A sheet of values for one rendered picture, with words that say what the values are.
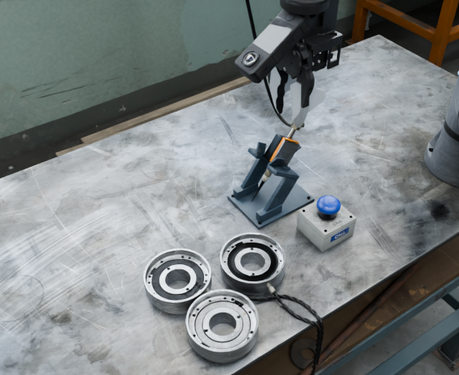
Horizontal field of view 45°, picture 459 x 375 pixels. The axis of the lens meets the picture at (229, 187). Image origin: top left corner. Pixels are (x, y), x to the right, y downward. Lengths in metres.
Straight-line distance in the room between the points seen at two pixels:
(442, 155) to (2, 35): 1.70
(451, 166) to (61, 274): 0.73
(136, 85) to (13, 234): 1.67
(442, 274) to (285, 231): 0.45
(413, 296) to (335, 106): 0.45
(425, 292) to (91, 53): 1.71
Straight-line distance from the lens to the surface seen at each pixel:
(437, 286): 1.29
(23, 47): 2.35
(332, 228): 0.93
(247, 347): 0.80
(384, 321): 1.20
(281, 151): 0.95
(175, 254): 0.91
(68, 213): 1.06
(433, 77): 1.44
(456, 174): 1.12
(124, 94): 2.62
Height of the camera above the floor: 1.52
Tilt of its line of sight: 43 degrees down
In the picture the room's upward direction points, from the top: 1 degrees counter-clockwise
